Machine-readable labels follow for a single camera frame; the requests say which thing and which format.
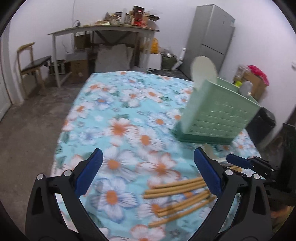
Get orange plastic bag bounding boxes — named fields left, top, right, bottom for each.
left=151, top=38, right=159, bottom=54

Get wooden chair black seat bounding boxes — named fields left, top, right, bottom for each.
left=16, top=42, right=52, bottom=98

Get white rice paddle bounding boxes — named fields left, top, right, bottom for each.
left=190, top=56, right=217, bottom=90

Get red bottle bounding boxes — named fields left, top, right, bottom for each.
left=133, top=10, right=143, bottom=26

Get cardboard box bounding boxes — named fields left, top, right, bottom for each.
left=233, top=72, right=267, bottom=101

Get green plastic utensil holder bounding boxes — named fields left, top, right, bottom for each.
left=173, top=78, right=261, bottom=145

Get black trash bin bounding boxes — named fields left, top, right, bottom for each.
left=246, top=108, right=276, bottom=146

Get beige soup ladle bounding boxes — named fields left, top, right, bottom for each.
left=202, top=144, right=226, bottom=163

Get grey refrigerator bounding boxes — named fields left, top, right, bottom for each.
left=180, top=4, right=235, bottom=79

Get white work table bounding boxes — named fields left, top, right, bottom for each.
left=48, top=25, right=159, bottom=88

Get pink plastic bag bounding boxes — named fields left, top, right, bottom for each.
left=247, top=65, right=269, bottom=86

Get floral blue tablecloth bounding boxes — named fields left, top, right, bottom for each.
left=50, top=70, right=262, bottom=241

